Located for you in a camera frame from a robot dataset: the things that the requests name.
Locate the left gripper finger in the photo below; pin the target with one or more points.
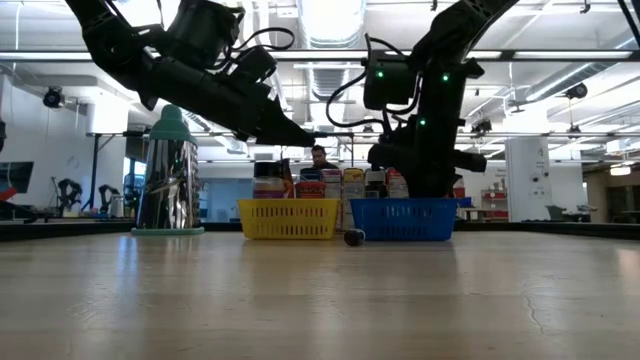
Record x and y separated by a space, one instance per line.
285 132

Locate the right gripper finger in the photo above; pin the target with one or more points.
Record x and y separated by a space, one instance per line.
430 187

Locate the red cereal box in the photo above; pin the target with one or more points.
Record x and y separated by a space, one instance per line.
396 185

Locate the purple label spice jar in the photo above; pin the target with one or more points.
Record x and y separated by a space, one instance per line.
268 187

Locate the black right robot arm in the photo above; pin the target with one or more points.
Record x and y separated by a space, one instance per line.
445 75

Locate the background black robot arm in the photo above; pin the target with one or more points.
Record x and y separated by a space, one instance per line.
109 197
70 192

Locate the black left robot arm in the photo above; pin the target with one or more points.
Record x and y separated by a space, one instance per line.
115 45

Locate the blue plastic basket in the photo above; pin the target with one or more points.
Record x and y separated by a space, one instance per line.
405 220

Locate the person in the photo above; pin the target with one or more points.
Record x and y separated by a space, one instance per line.
320 157

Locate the black ceiling spotlight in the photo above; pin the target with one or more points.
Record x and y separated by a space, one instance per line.
482 126
53 96
577 91

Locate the red storage shelf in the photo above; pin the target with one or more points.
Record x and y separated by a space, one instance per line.
495 196

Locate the yellow plastic basket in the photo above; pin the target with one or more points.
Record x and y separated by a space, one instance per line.
290 220

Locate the small white cap dropper bottle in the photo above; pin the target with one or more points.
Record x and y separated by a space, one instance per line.
355 237

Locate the white pillar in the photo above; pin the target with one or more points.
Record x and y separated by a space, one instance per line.
525 170

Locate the red bar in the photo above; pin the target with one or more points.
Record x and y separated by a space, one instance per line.
7 194

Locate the dark wall screen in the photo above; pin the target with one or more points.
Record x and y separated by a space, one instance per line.
15 175

